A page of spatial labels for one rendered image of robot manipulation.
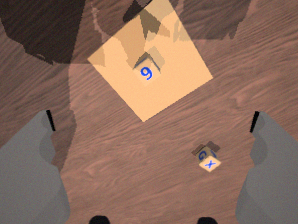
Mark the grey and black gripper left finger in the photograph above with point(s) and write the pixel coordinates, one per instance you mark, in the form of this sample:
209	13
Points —
31	188

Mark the peach mat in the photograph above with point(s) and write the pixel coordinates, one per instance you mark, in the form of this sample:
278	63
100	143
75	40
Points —
156	31

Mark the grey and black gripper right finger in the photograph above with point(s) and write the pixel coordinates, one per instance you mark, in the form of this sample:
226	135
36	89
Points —
269	194

